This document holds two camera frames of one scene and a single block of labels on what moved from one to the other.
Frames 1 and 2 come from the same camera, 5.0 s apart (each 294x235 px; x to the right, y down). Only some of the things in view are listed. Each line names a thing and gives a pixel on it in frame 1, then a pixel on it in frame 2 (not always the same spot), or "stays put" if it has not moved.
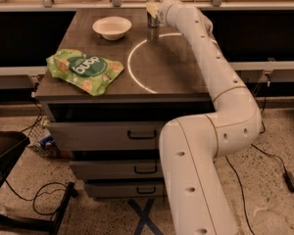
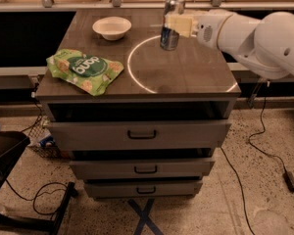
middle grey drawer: x=117 y=169 stays put
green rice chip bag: x=90 y=73 stays put
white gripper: x=162 y=9 to x=208 y=30
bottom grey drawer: x=123 y=189 stays put
